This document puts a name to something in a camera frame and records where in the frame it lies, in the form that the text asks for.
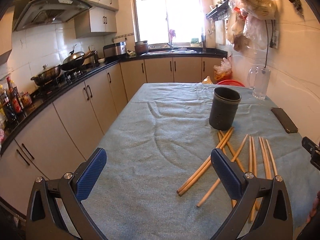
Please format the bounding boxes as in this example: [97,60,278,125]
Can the brown cooking pot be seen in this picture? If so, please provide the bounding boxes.
[135,41,149,55]

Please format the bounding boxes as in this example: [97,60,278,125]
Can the dark utensil holder cup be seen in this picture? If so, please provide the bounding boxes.
[209,87,241,131]

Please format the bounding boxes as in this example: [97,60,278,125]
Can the kitchen sink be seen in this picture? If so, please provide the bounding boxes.
[146,43,197,55]

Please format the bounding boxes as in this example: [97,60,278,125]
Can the blue-grey towel table cover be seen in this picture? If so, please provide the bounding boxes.
[83,83,319,239]

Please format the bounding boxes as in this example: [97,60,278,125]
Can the steel pot with lid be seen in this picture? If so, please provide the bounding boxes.
[30,64,61,87]

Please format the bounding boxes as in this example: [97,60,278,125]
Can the orange bag bin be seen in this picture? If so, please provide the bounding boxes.
[213,56,232,82]

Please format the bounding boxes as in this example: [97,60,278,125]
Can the black smartphone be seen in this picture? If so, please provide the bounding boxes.
[271,107,298,134]

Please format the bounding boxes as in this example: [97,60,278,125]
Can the clear glass beer mug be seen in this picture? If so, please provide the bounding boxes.
[247,67,271,100]

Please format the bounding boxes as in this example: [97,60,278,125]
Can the black wall rack shelf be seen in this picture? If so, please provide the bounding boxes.
[206,0,229,21]

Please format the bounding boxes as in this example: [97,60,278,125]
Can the right hand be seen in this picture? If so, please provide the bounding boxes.
[306,191,320,223]

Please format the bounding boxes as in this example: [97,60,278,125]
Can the red plastic basin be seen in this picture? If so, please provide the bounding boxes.
[217,79,245,87]

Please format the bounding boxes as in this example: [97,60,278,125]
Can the silver rice cooker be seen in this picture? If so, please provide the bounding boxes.
[103,41,126,59]

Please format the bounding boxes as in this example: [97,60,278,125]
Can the lower kitchen cabinets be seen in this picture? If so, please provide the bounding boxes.
[1,70,218,215]

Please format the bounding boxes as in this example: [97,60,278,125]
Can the wooden chopstick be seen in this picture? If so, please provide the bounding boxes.
[259,137,269,179]
[216,130,237,208]
[261,138,272,179]
[248,136,255,223]
[251,137,257,177]
[266,139,278,176]
[176,126,234,194]
[178,127,235,197]
[218,131,259,211]
[196,135,248,207]

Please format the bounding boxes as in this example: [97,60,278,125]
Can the window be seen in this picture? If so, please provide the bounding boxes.
[133,0,204,47]

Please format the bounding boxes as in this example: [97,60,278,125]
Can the range hood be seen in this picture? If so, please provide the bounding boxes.
[12,0,91,31]

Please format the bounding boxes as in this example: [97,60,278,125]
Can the black power cable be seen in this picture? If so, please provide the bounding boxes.
[262,19,270,69]

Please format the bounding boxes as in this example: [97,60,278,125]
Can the soy sauce bottle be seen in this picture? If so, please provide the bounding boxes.
[7,76,22,114]

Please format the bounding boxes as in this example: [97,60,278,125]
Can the black wok with lid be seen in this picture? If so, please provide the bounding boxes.
[60,44,99,71]

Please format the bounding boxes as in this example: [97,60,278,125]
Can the large hanging plastic bag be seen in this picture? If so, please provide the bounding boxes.
[235,0,277,20]

